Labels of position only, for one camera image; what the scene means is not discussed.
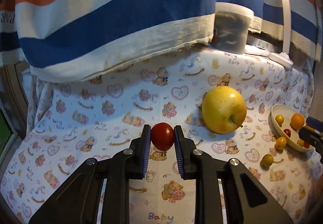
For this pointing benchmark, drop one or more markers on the yellow-green small fruit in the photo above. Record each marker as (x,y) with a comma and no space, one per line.
(279,119)

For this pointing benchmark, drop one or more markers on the small yellow citrus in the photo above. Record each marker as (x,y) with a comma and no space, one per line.
(281,143)

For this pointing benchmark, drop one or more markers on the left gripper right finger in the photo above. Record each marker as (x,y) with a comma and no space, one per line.
(225,192)

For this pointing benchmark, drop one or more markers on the translucent lidded plastic container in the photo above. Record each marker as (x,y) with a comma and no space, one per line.
(231,27)

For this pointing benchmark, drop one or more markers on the large yellow apple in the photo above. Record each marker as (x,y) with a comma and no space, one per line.
(223,110)

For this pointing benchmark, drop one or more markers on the cream round plate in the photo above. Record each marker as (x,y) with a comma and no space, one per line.
(287,112)

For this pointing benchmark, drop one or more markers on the striped paris cloth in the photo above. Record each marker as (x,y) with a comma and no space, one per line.
(74,40)

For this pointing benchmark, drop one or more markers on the white desk lamp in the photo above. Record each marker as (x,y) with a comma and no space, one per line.
(283,57)

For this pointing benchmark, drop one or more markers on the small red apple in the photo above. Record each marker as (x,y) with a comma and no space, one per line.
(287,132)

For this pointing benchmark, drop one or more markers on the small red cherry tomato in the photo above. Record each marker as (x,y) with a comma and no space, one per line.
(162,136)

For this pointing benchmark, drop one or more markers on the small orange mandarin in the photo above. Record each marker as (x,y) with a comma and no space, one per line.
(297,121)

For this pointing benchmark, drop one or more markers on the small yellow kumquat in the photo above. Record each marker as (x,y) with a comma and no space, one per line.
(267,160)

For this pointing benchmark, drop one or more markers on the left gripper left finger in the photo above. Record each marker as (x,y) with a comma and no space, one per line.
(98,185)

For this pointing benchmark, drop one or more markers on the tiny yellow kumquat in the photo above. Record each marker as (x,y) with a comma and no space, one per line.
(300,142)

